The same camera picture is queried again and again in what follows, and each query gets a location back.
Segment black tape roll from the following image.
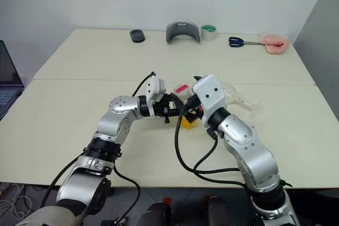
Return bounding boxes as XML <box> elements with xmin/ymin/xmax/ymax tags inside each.
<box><xmin>129</xmin><ymin>29</ymin><xmax>146</xmax><ymax>43</ymax></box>

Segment black-handled scissors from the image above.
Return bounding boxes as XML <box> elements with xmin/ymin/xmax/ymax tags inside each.
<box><xmin>228</xmin><ymin>37</ymin><xmax>262</xmax><ymax>48</ymax></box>

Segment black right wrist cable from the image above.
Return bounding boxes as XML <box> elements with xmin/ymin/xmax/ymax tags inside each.
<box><xmin>173</xmin><ymin>109</ymin><xmax>252</xmax><ymax>188</ymax></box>

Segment white floor cables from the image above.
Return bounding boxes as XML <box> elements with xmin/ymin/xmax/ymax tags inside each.
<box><xmin>0</xmin><ymin>182</ymin><xmax>33</xmax><ymax>220</ymax></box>

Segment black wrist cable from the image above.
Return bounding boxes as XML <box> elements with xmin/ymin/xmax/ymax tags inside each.
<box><xmin>131</xmin><ymin>71</ymin><xmax>157</xmax><ymax>97</ymax></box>
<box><xmin>173</xmin><ymin>109</ymin><xmax>252</xmax><ymax>188</ymax></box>

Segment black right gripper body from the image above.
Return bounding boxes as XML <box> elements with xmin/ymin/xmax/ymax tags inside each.
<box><xmin>183</xmin><ymin>94</ymin><xmax>204</xmax><ymax>124</ymax></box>

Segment dark laptop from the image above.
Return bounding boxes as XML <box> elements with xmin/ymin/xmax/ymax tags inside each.
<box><xmin>0</xmin><ymin>40</ymin><xmax>25</xmax><ymax>121</ymax></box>

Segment pink fluffy cloth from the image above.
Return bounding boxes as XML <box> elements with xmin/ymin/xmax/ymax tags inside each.
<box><xmin>258</xmin><ymin>33</ymin><xmax>290</xmax><ymax>55</ymax></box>

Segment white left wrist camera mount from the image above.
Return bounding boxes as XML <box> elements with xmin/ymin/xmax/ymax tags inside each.
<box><xmin>146</xmin><ymin>76</ymin><xmax>167</xmax><ymax>105</ymax></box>

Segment clear wine glass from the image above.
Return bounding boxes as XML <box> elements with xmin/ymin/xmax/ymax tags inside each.
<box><xmin>224</xmin><ymin>82</ymin><xmax>263</xmax><ymax>117</ymax></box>

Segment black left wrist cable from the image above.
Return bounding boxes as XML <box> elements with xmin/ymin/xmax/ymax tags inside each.
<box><xmin>131</xmin><ymin>71</ymin><xmax>157</xmax><ymax>97</ymax></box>

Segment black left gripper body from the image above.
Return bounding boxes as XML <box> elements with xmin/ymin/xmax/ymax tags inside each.
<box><xmin>153</xmin><ymin>93</ymin><xmax>178</xmax><ymax>124</ymax></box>

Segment grey curved visor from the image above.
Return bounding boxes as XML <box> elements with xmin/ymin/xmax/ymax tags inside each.
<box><xmin>165</xmin><ymin>21</ymin><xmax>201</xmax><ymax>44</ymax></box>

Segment black left upper arm cable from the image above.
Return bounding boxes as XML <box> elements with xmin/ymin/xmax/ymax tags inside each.
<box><xmin>39</xmin><ymin>156</ymin><xmax>141</xmax><ymax>226</ymax></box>

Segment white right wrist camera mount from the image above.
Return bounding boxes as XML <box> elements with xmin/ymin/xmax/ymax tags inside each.
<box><xmin>191</xmin><ymin>74</ymin><xmax>229</xmax><ymax>128</ymax></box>

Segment clear cup with orange contents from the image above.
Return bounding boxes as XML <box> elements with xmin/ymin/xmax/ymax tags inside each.
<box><xmin>172</xmin><ymin>83</ymin><xmax>199</xmax><ymax>131</ymax></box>

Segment silver tape roll green core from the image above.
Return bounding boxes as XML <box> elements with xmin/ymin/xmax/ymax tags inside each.
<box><xmin>200</xmin><ymin>24</ymin><xmax>218</xmax><ymax>42</ymax></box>

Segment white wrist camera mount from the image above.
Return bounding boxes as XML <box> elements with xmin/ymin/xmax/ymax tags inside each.
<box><xmin>191</xmin><ymin>74</ymin><xmax>229</xmax><ymax>128</ymax></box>
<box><xmin>146</xmin><ymin>76</ymin><xmax>167</xmax><ymax>105</ymax></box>

